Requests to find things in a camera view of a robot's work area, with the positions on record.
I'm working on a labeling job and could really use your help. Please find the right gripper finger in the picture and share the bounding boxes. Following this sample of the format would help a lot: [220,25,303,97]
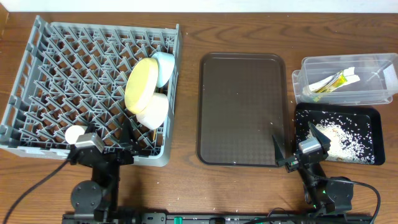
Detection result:
[308,122,331,146]
[272,135,285,167]

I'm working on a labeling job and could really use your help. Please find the food scraps rice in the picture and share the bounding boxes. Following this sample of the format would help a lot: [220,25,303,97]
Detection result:
[295,110,376,164]

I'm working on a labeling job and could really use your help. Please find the wooden chopstick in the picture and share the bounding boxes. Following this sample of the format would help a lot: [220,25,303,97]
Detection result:
[152,129,157,141]

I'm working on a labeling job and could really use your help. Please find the white cup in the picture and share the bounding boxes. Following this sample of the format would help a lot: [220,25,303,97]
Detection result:
[65,125,88,144]

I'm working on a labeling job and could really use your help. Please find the white bowl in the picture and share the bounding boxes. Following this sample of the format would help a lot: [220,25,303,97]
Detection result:
[136,93,169,130]

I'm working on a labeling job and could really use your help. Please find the yellow plate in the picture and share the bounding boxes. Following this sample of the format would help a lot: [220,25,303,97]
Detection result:
[124,58,158,114]

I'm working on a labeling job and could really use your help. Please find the green snack wrapper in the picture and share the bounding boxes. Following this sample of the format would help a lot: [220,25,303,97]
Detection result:
[312,71,348,93]

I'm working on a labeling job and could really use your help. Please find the light blue bowl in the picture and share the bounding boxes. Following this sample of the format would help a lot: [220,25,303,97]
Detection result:
[152,52,175,88]

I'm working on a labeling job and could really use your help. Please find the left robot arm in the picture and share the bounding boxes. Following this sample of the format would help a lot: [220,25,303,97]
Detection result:
[62,119,142,223]

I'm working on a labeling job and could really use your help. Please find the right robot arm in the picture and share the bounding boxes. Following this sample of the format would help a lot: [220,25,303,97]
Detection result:
[272,122,353,215]

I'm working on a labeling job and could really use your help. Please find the black waste tray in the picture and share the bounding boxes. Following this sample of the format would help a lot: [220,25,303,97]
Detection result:
[295,103,386,166]

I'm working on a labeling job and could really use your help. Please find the grey plastic dishwasher rack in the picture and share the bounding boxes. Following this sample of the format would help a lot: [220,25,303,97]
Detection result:
[1,17,182,167]

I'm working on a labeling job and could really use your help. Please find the dark brown serving tray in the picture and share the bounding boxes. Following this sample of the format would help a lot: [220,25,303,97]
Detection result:
[197,53,290,167]

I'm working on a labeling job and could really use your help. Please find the clear plastic bin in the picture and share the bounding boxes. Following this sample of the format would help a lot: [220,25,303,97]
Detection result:
[292,53,397,105]

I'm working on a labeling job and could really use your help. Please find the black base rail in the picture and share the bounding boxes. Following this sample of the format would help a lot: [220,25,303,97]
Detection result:
[61,212,374,224]

